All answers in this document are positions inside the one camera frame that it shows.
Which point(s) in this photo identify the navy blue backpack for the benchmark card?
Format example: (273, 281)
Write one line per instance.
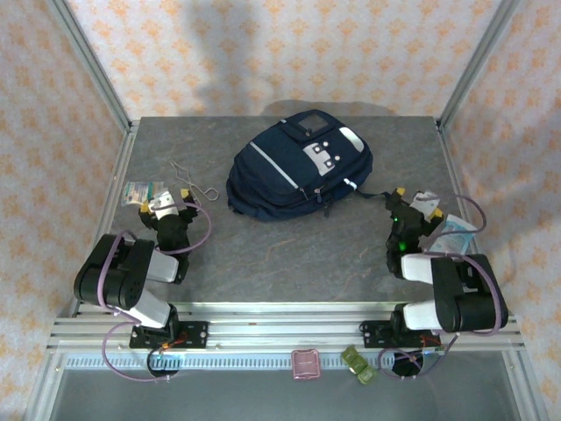
(271, 175)

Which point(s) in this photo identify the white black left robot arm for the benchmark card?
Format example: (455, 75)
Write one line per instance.
(114, 272)

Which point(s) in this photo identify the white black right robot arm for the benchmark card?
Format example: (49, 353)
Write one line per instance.
(464, 298)

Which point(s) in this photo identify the blue white wipes packet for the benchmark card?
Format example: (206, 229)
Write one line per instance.
(453, 234)

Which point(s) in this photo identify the green white plastic packet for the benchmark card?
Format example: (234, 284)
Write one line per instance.
(136, 190)

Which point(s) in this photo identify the green plastic clip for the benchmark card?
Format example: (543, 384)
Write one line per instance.
(359, 365)

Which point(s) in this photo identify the pink square clip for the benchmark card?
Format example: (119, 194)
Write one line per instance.
(306, 364)

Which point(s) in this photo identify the aluminium left side rail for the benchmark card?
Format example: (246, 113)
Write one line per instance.
(111, 210)

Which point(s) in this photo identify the aluminium right side rail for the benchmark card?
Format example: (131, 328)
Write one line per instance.
(456, 175)

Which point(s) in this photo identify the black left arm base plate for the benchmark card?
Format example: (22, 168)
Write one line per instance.
(197, 333)

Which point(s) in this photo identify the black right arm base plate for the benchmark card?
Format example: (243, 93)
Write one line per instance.
(372, 333)

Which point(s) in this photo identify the aluminium left frame post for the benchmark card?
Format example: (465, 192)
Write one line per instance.
(94, 74)

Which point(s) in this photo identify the aluminium frame post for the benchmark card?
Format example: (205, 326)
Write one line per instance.
(473, 57)
(94, 74)

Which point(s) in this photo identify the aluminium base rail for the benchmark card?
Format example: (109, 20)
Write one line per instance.
(285, 329)

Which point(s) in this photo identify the aluminium right frame post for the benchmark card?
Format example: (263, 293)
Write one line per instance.
(473, 57)

